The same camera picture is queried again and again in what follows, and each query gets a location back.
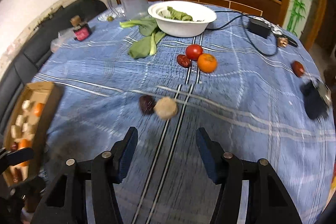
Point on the brown cardboard box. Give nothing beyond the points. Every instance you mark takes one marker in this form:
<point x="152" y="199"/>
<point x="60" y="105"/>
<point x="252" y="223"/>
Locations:
<point x="50" y="98"/>

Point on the small wooden cube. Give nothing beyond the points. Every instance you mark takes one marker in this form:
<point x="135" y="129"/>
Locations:
<point x="282" y="42"/>

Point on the green bok choy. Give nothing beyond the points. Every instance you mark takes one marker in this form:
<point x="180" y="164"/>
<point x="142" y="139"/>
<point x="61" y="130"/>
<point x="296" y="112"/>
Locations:
<point x="145" y="40"/>

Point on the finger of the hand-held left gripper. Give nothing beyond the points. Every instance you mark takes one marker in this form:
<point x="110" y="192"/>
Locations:
<point x="18" y="156"/>

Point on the clear plastic bag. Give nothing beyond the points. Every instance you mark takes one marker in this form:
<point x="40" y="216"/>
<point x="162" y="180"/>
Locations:
<point x="60" y="40"/>

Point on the orange mandarin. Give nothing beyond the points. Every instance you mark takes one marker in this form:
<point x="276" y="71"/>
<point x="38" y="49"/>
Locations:
<point x="38" y="109"/>
<point x="23" y="144"/>
<point x="207" y="63"/>

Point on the red tomato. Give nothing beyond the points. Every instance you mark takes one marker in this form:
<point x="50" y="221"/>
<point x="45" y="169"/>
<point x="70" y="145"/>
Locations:
<point x="194" y="52"/>

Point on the wilted leafy greens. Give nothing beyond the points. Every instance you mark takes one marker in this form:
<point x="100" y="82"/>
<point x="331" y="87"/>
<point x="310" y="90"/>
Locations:
<point x="179" y="14"/>

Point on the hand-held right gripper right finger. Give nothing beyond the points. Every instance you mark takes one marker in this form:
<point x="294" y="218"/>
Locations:
<point x="207" y="158"/>

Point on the beige round ball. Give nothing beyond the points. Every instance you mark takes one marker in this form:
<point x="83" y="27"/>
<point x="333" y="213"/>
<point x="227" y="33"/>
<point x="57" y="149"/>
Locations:
<point x="165" y="108"/>

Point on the small green olive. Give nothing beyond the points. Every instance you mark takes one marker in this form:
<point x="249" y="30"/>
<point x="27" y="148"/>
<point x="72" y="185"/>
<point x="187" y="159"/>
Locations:
<point x="110" y="18"/>

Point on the black sofa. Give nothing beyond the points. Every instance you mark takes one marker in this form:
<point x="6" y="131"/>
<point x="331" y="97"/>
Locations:
<point x="52" y="37"/>

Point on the white food piece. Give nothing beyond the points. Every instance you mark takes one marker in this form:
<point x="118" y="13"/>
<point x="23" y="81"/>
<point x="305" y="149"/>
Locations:
<point x="15" y="130"/>

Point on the white bowl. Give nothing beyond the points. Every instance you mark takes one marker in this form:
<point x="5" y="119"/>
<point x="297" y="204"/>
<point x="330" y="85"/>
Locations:
<point x="183" y="26"/>

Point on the dark red date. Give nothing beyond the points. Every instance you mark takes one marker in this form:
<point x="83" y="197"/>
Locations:
<point x="146" y="104"/>

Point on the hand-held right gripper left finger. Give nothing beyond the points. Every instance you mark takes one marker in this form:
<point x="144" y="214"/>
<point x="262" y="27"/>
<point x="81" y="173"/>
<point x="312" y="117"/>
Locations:
<point x="127" y="155"/>

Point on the beige food cube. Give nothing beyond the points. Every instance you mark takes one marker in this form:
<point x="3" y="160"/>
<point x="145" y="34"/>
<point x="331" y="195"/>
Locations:
<point x="26" y="104"/>
<point x="26" y="127"/>
<point x="19" y="120"/>

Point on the blue striped tablecloth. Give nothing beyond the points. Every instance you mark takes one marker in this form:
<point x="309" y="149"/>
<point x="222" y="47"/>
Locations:
<point x="223" y="108"/>

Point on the black device at right edge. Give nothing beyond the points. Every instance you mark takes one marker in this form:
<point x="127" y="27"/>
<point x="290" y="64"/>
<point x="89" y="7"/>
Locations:
<point x="315" y="100"/>

